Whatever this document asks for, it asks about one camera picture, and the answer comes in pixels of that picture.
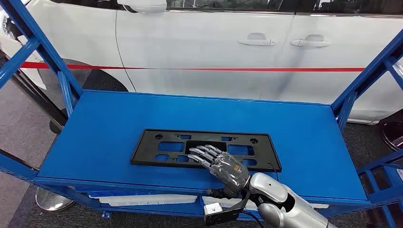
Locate blue wheeled rack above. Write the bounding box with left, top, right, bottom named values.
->
left=357, top=148, right=403, bottom=228

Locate blue metal shelf rack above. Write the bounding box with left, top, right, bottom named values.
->
left=0, top=0, right=403, bottom=228

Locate white car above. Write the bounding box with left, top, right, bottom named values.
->
left=0, top=0, right=403, bottom=125

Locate black plastic plate bracket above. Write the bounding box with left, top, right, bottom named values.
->
left=130, top=128, right=282, bottom=173

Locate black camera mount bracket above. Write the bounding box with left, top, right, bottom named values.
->
left=204, top=192, right=251, bottom=227

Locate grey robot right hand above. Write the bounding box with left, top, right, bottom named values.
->
left=187, top=144, right=251, bottom=200

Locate red barrier belt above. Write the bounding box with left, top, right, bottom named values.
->
left=19, top=61, right=366, bottom=73

